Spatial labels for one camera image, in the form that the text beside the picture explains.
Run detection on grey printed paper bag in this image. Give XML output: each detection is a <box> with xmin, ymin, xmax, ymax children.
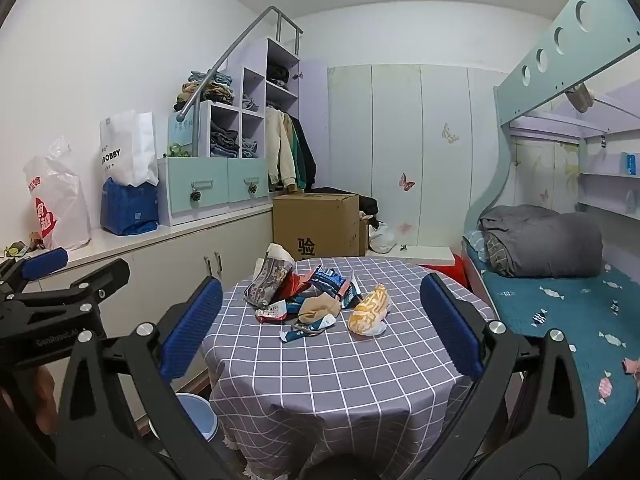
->
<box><xmin>243</xmin><ymin>242</ymin><xmax>297</xmax><ymax>308</ymax></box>

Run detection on white cubby shelf cabinet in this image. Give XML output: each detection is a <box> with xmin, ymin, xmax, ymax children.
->
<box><xmin>197</xmin><ymin>37</ymin><xmax>301</xmax><ymax>161</ymax></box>

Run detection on pile of black clothes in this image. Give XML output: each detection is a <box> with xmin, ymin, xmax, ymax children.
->
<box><xmin>357</xmin><ymin>195</ymin><xmax>381</xmax><ymax>221</ymax></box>

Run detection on yellow bread wrapper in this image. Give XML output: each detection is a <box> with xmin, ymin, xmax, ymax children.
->
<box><xmin>347</xmin><ymin>283</ymin><xmax>392</xmax><ymax>336</ymax></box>

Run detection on stack of folded clothes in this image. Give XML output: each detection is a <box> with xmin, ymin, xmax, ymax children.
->
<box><xmin>173</xmin><ymin>70</ymin><xmax>236</xmax><ymax>111</ymax></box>

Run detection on crumpled brown paper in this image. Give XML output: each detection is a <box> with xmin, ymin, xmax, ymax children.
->
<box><xmin>298</xmin><ymin>296</ymin><xmax>341</xmax><ymax>326</ymax></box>

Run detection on red plastic stool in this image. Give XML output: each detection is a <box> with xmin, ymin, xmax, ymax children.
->
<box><xmin>419</xmin><ymin>255</ymin><xmax>469</xmax><ymax>287</ymax></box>

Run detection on blue plastic bucket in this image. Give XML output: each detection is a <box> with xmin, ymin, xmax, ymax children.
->
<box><xmin>175</xmin><ymin>392</ymin><xmax>220</xmax><ymax>444</ymax></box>

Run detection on small white plastic bag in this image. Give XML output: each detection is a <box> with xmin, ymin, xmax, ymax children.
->
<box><xmin>369</xmin><ymin>221</ymin><xmax>397</xmax><ymax>255</ymax></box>

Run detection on folded black clothes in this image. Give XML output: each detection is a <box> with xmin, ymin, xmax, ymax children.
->
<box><xmin>266</xmin><ymin>62</ymin><xmax>291</xmax><ymax>89</ymax></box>

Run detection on white paper bag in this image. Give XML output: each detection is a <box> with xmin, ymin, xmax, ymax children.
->
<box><xmin>98</xmin><ymin>109</ymin><xmax>160</xmax><ymax>187</ymax></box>

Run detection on white plastic bag red print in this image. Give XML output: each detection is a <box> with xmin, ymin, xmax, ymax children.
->
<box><xmin>22</xmin><ymin>136</ymin><xmax>93</xmax><ymax>252</ymax></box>

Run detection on grey duvet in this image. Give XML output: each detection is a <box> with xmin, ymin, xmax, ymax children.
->
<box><xmin>478</xmin><ymin>205</ymin><xmax>605</xmax><ymax>279</ymax></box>

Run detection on small red and white packet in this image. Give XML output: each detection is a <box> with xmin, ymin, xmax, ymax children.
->
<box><xmin>255</xmin><ymin>302</ymin><xmax>291</xmax><ymax>325</ymax></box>

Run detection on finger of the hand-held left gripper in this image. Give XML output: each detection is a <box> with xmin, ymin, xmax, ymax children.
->
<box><xmin>27</xmin><ymin>258</ymin><xmax>132</xmax><ymax>320</ymax></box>
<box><xmin>0</xmin><ymin>247</ymin><xmax>69</xmax><ymax>307</ymax></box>

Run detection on person's left hand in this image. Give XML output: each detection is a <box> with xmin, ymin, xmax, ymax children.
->
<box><xmin>22</xmin><ymin>365</ymin><xmax>57</xmax><ymax>424</ymax></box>

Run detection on small green and brown clutter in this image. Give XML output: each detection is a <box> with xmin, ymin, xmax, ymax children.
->
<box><xmin>4</xmin><ymin>239</ymin><xmax>47</xmax><ymax>257</ymax></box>

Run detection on black and blue wrappers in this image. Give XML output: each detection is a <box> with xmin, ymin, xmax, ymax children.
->
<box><xmin>307</xmin><ymin>266</ymin><xmax>372</xmax><ymax>312</ymax></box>

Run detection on teal printed bed sheet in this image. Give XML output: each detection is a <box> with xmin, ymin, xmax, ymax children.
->
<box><xmin>462</xmin><ymin>232</ymin><xmax>640</xmax><ymax>469</ymax></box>

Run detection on brown cardboard box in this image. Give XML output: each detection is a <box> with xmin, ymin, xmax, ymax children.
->
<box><xmin>272</xmin><ymin>192</ymin><xmax>369</xmax><ymax>261</ymax></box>

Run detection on blue woven bag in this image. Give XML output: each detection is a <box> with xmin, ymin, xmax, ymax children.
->
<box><xmin>100</xmin><ymin>177</ymin><xmax>160</xmax><ymax>237</ymax></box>

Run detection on white board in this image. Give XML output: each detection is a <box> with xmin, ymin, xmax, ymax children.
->
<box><xmin>390</xmin><ymin>245</ymin><xmax>454</xmax><ymax>266</ymax></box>

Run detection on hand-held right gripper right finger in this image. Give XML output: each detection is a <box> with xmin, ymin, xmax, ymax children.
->
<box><xmin>419</xmin><ymin>272</ymin><xmax>592</xmax><ymax>480</ymax></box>

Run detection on grey metal handrail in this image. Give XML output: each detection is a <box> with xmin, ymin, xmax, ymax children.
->
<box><xmin>177</xmin><ymin>6</ymin><xmax>304</xmax><ymax>119</ymax></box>

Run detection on beige hanging jacket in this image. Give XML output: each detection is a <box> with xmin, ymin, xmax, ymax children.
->
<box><xmin>265</xmin><ymin>106</ymin><xmax>297</xmax><ymax>189</ymax></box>

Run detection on red snack packet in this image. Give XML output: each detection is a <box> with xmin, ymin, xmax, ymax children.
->
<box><xmin>274</xmin><ymin>271</ymin><xmax>314</xmax><ymax>304</ymax></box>

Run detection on table with checked grey tablecloth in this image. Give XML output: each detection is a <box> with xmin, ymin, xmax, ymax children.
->
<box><xmin>200</xmin><ymin>256</ymin><xmax>501</xmax><ymax>480</ymax></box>

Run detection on grey hanging bag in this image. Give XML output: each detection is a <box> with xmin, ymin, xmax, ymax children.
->
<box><xmin>567</xmin><ymin>84</ymin><xmax>594</xmax><ymax>114</ymax></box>

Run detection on small teal packet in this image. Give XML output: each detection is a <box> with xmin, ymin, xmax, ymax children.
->
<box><xmin>279</xmin><ymin>321</ymin><xmax>337</xmax><ymax>344</ymax></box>

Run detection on black hanging jacket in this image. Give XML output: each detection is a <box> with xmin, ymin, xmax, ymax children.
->
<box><xmin>298</xmin><ymin>117</ymin><xmax>319</xmax><ymax>192</ymax></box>

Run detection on green hanging garment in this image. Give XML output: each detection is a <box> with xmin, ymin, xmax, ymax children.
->
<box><xmin>290</xmin><ymin>117</ymin><xmax>307</xmax><ymax>189</ymax></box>

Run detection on low white cabinet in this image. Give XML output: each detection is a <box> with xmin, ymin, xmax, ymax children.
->
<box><xmin>30</xmin><ymin>205</ymin><xmax>275</xmax><ymax>397</ymax></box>

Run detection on white wardrobe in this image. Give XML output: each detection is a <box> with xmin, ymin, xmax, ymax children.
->
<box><xmin>327</xmin><ymin>64</ymin><xmax>509</xmax><ymax>257</ymax></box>

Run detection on plaid pillow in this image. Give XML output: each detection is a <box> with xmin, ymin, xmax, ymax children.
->
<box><xmin>484</xmin><ymin>234</ymin><xmax>512</xmax><ymax>274</ymax></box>

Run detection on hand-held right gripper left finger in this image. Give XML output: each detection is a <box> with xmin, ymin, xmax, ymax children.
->
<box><xmin>52</xmin><ymin>276</ymin><xmax>224</xmax><ymax>480</ymax></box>

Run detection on light teal storage box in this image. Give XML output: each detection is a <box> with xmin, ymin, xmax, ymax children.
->
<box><xmin>167</xmin><ymin>110</ymin><xmax>201</xmax><ymax>157</ymax></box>

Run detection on teal bunk bed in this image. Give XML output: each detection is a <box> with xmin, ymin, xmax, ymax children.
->
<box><xmin>462</xmin><ymin>0</ymin><xmax>640</xmax><ymax>471</ymax></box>

